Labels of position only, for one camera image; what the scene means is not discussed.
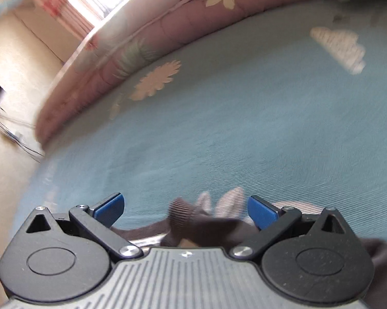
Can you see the beige and brown sweatshirt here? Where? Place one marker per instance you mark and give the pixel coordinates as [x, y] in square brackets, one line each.
[212, 231]

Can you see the pink patterned curtain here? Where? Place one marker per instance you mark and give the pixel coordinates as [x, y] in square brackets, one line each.
[61, 6]

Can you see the bed with teal printed sheet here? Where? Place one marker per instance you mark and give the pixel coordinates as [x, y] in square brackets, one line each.
[245, 119]

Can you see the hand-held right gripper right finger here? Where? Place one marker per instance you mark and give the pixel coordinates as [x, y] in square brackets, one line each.
[261, 212]

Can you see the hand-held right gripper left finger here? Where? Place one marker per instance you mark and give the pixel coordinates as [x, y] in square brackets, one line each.
[111, 209]

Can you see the folded pink floral quilt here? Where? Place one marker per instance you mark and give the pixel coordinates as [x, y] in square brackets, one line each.
[180, 19]

